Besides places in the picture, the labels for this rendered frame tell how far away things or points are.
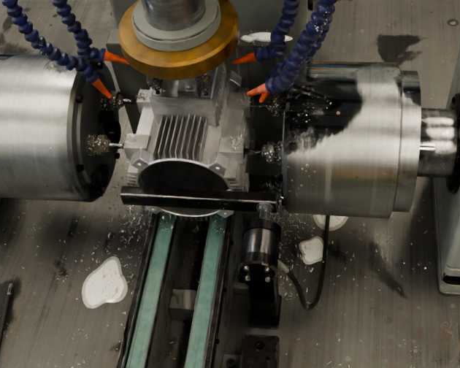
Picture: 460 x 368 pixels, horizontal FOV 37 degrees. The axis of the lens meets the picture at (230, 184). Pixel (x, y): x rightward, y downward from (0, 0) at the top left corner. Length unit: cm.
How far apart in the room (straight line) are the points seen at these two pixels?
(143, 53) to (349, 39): 76
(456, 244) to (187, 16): 55
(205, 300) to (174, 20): 44
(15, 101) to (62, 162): 12
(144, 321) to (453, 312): 53
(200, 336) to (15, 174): 39
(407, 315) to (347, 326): 11
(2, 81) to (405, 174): 64
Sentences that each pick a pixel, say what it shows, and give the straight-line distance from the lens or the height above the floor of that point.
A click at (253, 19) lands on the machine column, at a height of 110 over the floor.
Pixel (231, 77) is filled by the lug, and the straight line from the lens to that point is 117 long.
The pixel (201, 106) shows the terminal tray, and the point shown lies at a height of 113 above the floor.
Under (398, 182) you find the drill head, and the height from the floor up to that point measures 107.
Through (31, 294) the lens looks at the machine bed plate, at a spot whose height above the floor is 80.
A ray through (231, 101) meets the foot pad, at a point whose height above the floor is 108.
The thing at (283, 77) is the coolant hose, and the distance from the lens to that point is 94.
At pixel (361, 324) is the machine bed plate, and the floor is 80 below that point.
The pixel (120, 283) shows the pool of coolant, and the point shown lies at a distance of 130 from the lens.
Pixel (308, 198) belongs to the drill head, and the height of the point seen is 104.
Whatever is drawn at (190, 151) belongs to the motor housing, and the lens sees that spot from 106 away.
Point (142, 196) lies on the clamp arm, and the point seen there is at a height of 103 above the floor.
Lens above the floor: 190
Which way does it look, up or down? 53 degrees down
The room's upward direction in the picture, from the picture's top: 8 degrees counter-clockwise
